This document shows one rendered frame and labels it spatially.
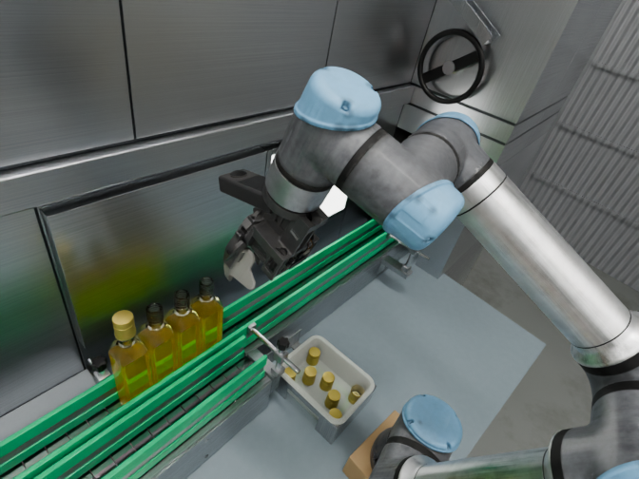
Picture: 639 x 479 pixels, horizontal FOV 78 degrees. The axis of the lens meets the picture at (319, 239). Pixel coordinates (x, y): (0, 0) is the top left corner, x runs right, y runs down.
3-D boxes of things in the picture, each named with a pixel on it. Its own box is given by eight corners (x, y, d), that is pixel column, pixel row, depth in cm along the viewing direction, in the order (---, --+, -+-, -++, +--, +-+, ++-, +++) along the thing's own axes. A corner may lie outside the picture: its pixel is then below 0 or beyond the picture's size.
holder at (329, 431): (299, 339, 122) (302, 323, 118) (369, 401, 110) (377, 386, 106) (257, 373, 111) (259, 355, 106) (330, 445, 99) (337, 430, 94)
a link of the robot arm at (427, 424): (450, 438, 87) (474, 410, 78) (430, 496, 77) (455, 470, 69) (400, 407, 90) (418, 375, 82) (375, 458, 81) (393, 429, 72)
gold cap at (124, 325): (127, 343, 70) (125, 328, 67) (109, 336, 70) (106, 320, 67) (140, 329, 72) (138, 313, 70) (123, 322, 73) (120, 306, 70)
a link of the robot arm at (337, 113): (367, 128, 34) (294, 67, 35) (318, 208, 42) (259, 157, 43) (403, 104, 39) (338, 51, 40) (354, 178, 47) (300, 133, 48)
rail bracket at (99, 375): (105, 374, 89) (95, 337, 81) (121, 395, 86) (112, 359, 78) (87, 386, 87) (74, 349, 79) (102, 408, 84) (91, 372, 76)
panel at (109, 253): (339, 206, 144) (362, 116, 123) (346, 210, 142) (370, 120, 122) (78, 340, 84) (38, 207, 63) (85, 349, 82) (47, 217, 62)
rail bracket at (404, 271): (378, 266, 152) (396, 219, 138) (416, 291, 145) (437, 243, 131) (372, 271, 149) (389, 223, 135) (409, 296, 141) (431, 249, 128)
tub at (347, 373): (311, 349, 120) (317, 331, 115) (370, 400, 110) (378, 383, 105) (269, 384, 108) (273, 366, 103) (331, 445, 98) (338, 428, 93)
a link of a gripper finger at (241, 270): (234, 309, 59) (261, 273, 54) (210, 279, 60) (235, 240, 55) (248, 301, 61) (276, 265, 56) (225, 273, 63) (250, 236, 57)
